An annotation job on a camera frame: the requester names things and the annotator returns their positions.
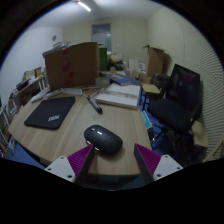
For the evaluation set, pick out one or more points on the small wooden side table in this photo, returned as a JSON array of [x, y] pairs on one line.
[[150, 89]]

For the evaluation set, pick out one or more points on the blue book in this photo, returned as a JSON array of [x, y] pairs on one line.
[[125, 80]]

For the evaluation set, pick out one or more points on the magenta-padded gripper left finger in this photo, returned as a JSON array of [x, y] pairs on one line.
[[61, 166]]

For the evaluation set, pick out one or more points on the round wall clock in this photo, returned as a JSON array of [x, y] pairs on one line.
[[54, 38]]

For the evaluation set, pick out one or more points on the large cardboard box red tape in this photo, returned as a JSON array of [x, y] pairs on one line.
[[78, 65]]

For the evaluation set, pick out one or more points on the white paper sheet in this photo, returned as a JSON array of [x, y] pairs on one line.
[[72, 91]]

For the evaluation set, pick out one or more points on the thick white book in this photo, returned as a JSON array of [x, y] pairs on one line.
[[118, 95]]

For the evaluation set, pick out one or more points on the green cabinet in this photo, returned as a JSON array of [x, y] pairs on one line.
[[103, 59]]

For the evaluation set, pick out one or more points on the small white flat device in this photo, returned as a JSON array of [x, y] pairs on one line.
[[39, 96]]

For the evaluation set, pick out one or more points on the ceiling tube light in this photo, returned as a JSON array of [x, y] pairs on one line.
[[84, 6]]

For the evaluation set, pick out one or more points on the black mouse pad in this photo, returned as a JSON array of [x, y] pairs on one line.
[[50, 111]]

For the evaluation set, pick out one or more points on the cluttered shelf unit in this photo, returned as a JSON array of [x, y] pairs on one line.
[[28, 83]]

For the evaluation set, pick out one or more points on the clear plastic container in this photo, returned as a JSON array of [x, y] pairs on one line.
[[102, 82]]

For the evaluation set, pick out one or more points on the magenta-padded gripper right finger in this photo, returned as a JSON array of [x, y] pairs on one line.
[[166, 165]]

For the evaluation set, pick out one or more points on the black office chair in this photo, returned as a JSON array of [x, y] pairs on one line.
[[173, 113]]

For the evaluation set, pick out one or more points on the grey door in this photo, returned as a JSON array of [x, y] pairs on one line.
[[101, 35]]

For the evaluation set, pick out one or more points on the black computer mouse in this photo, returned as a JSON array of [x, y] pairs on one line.
[[103, 139]]

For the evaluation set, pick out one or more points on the open cardboard box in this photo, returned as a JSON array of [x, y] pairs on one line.
[[155, 61]]

